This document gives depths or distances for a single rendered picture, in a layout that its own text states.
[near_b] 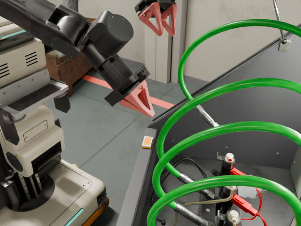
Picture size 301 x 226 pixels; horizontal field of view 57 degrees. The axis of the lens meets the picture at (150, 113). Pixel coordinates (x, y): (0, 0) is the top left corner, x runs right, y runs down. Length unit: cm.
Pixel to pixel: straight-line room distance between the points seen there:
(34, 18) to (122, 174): 173
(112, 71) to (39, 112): 77
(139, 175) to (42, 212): 94
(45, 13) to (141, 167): 53
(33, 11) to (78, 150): 192
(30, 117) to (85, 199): 65
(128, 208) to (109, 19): 50
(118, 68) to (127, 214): 40
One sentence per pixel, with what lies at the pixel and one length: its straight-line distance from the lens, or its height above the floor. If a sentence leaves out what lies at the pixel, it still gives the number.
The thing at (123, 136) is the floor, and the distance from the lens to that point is 251.
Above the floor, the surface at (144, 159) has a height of 95.
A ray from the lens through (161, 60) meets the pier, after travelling 321.
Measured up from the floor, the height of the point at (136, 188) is 95.
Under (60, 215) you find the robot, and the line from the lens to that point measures 168.
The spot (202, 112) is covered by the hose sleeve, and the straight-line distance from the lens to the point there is 76.
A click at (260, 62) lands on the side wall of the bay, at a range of 91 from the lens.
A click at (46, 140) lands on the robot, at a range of 131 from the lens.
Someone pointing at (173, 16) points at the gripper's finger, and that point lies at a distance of 80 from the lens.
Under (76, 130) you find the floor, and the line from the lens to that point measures 265.
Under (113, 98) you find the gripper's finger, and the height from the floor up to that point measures 128.
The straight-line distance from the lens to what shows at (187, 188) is 40.
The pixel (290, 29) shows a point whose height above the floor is 142.
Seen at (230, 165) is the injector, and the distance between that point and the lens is 69.
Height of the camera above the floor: 160
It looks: 35 degrees down
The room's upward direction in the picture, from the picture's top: straight up
